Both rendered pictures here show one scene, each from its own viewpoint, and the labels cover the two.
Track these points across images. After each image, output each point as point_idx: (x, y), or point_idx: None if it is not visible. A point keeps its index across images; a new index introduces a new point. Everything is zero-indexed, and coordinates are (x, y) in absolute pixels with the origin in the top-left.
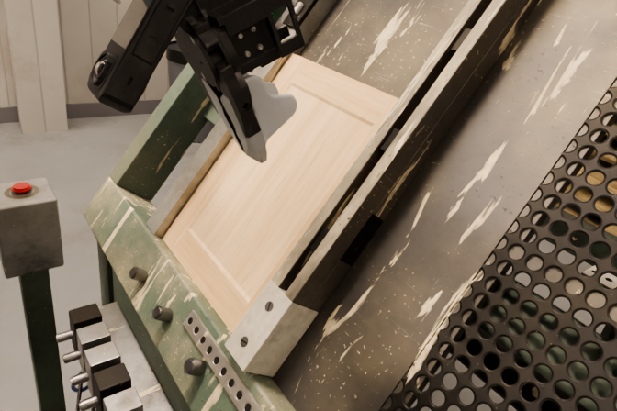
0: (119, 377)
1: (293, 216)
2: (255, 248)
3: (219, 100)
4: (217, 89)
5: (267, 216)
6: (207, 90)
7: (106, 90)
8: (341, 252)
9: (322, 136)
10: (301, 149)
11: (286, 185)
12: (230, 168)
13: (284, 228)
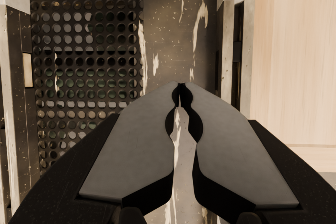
0: None
1: (287, 52)
2: (305, 10)
3: (198, 162)
4: (212, 189)
5: (313, 37)
6: (265, 171)
7: None
8: (219, 54)
9: (309, 119)
10: (323, 101)
11: (315, 68)
12: None
13: (288, 39)
